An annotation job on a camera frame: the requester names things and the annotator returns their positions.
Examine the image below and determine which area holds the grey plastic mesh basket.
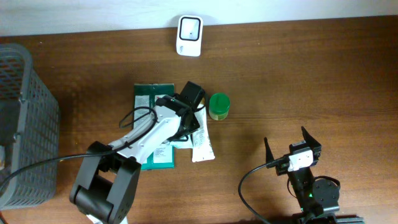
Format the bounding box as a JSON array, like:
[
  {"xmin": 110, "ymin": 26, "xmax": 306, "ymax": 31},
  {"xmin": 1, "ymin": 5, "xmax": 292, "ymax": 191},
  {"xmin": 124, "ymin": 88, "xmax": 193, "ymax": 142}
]
[{"xmin": 1, "ymin": 44, "xmax": 60, "ymax": 210}]

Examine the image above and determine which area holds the green lid jar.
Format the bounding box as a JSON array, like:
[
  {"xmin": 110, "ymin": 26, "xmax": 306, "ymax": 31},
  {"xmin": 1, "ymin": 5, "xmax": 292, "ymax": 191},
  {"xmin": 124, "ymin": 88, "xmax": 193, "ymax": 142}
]
[{"xmin": 209, "ymin": 93, "xmax": 231, "ymax": 121}]

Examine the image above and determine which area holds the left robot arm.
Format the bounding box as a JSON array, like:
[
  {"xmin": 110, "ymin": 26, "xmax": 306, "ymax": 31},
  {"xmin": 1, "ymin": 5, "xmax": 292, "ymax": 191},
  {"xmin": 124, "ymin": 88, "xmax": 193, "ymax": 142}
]
[{"xmin": 69, "ymin": 82, "xmax": 206, "ymax": 223}]

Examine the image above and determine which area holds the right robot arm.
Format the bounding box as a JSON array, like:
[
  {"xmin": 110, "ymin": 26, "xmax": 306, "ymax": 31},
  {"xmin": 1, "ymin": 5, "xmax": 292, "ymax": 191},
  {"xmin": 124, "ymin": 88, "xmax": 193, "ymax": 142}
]
[{"xmin": 264, "ymin": 127, "xmax": 364, "ymax": 224}]

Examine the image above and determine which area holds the white barcode scanner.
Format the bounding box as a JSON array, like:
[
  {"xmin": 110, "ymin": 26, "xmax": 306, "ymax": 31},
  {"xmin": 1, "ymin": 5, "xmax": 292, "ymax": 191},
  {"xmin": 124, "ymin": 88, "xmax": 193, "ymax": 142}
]
[{"xmin": 176, "ymin": 15, "xmax": 203, "ymax": 57}]

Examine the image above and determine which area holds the black right camera cable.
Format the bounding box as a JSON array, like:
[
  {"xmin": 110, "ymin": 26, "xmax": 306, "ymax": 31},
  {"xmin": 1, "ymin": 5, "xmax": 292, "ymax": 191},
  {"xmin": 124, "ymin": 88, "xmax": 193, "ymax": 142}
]
[{"xmin": 238, "ymin": 156, "xmax": 290, "ymax": 224}]

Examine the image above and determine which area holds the black left camera cable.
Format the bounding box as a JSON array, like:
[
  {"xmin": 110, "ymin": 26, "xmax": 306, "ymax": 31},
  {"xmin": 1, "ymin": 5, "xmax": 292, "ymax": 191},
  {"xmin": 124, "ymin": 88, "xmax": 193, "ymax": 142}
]
[{"xmin": 0, "ymin": 106, "xmax": 159, "ymax": 194}]

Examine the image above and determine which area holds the white cream tube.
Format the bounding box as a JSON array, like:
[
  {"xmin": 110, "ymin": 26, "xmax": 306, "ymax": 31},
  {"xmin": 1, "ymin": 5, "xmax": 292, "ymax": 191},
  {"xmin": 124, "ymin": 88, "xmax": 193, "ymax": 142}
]
[{"xmin": 192, "ymin": 100, "xmax": 215, "ymax": 162}]

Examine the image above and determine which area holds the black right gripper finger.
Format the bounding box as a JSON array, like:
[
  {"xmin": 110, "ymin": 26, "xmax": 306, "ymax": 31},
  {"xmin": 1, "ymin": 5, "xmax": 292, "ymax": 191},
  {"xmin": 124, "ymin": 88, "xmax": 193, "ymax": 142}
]
[
  {"xmin": 301, "ymin": 126, "xmax": 322, "ymax": 149},
  {"xmin": 264, "ymin": 137, "xmax": 274, "ymax": 168}
]

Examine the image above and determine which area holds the light green wipes pack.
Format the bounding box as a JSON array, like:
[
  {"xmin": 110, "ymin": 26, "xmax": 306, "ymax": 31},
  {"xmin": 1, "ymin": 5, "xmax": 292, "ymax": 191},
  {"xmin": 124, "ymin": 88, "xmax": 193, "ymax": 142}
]
[{"xmin": 170, "ymin": 136, "xmax": 193, "ymax": 149}]

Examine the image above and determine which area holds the black camera cable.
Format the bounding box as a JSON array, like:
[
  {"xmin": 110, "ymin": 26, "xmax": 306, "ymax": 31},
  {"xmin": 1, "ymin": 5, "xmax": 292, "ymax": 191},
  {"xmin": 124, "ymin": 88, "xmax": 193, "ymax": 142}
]
[
  {"xmin": 0, "ymin": 106, "xmax": 159, "ymax": 194},
  {"xmin": 238, "ymin": 156, "xmax": 290, "ymax": 224}
]

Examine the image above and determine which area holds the green glove package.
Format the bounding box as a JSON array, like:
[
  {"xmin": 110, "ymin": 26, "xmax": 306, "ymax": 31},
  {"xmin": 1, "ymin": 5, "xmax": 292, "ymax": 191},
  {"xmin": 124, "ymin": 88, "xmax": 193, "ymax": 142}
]
[{"xmin": 134, "ymin": 83, "xmax": 175, "ymax": 170}]

